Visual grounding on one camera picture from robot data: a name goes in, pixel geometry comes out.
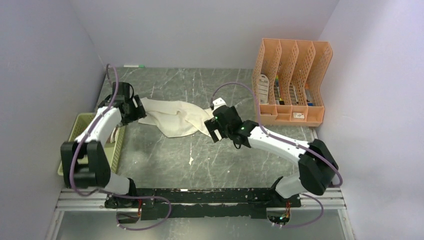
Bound small white box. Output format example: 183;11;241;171
292;112;305;120

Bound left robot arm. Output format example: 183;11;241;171
60;82;147;209

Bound yellow brown bear towel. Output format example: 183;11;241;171
107;127;119;143

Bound white tag in organizer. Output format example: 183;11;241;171
257;74;270;105

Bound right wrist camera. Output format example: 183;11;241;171
210;97;227;111

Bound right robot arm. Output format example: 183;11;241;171
204;105;339;207

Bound orange file organizer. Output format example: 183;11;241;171
251;38;333;127

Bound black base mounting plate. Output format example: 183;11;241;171
104;187;301;220

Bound aluminium frame rails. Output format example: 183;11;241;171
44;130;357;240

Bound white towel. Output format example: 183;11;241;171
138;97;213;138

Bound white green marker pen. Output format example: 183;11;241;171
123;64;145;68

